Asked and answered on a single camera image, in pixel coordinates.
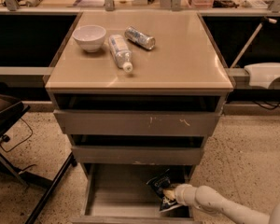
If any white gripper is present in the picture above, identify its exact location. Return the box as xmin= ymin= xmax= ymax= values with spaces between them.
xmin=162 ymin=184 xmax=198 ymax=206

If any blue chip bag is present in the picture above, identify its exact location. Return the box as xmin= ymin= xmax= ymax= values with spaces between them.
xmin=147 ymin=169 xmax=180 ymax=212

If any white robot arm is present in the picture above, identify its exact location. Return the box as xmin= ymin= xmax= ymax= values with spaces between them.
xmin=163 ymin=184 xmax=280 ymax=224

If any grey bottom drawer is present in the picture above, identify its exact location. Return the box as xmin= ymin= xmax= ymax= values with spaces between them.
xmin=71 ymin=164 xmax=202 ymax=224

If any grey drawer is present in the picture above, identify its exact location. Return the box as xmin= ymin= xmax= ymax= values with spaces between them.
xmin=71 ymin=164 xmax=202 ymax=224
xmin=72 ymin=146 xmax=203 ymax=165
xmin=54 ymin=109 xmax=219 ymax=136

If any grey middle drawer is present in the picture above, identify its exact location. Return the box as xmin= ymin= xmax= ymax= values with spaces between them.
xmin=72 ymin=146 xmax=203 ymax=165

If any grey drawer cabinet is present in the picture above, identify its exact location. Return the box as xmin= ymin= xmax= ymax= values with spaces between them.
xmin=44 ymin=10 xmax=234 ymax=224

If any grey top drawer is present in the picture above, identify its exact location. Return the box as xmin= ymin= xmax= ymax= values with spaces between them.
xmin=54 ymin=109 xmax=219 ymax=136

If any clear plastic water bottle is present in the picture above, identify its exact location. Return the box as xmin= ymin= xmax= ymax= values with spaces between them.
xmin=108 ymin=35 xmax=133 ymax=73

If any white curved plastic object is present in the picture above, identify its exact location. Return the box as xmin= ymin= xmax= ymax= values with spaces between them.
xmin=245 ymin=63 xmax=280 ymax=89

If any silver drink can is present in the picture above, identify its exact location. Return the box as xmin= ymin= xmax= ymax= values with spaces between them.
xmin=124 ymin=26 xmax=156 ymax=50

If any white ceramic bowl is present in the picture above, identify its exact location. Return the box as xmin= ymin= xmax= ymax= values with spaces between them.
xmin=73 ymin=25 xmax=106 ymax=52

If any black chair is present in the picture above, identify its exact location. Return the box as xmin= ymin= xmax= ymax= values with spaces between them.
xmin=0 ymin=80 xmax=77 ymax=224

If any white stick with black tip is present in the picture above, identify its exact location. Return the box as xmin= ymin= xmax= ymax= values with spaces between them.
xmin=230 ymin=17 xmax=277 ymax=68

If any black floor cable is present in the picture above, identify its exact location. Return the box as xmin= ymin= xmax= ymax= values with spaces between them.
xmin=0 ymin=117 xmax=38 ymax=173

